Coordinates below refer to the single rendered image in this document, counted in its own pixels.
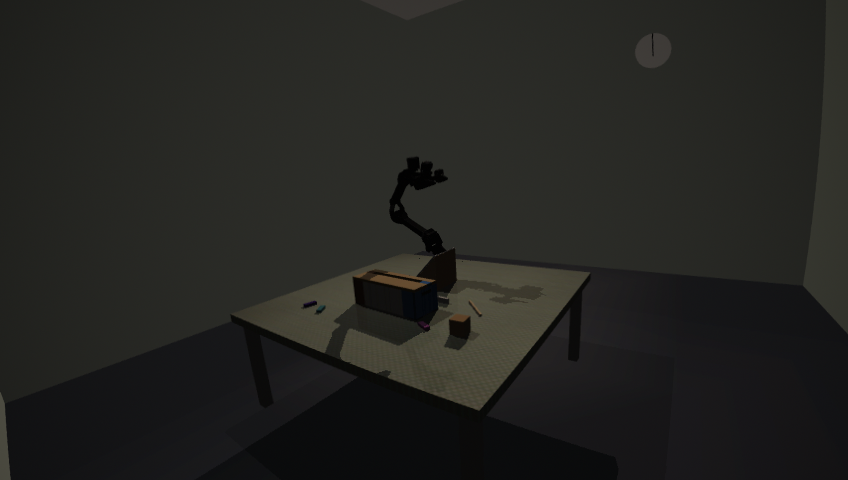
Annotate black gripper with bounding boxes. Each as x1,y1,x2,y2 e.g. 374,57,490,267
413,169,448,190

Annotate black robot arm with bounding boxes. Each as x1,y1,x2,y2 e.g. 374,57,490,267
389,157,446,256

